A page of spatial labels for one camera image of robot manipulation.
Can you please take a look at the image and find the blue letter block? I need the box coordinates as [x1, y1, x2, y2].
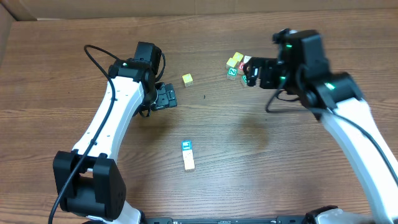
[182, 140, 192, 151]

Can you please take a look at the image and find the white pattern block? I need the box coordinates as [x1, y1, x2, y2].
[182, 149, 193, 161]

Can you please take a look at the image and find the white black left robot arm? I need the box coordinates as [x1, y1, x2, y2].
[48, 42, 177, 223]

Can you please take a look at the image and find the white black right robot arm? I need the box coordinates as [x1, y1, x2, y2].
[243, 29, 397, 223]

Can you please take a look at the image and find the white letter block cluster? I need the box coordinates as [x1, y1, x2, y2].
[243, 55, 251, 63]

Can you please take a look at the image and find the green letter block right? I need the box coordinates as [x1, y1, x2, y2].
[241, 75, 247, 87]

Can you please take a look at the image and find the red letter block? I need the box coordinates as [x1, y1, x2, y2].
[238, 62, 245, 75]

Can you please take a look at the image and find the yellow block top cluster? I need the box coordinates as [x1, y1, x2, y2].
[233, 52, 244, 63]

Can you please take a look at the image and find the yellow block cluster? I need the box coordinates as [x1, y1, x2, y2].
[226, 58, 238, 69]
[233, 52, 244, 63]

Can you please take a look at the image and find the green Z letter block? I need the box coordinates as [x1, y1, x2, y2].
[226, 67, 238, 80]

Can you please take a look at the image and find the yellow block left cluster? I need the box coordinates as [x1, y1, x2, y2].
[226, 58, 238, 69]

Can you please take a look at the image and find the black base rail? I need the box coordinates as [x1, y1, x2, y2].
[142, 215, 307, 224]

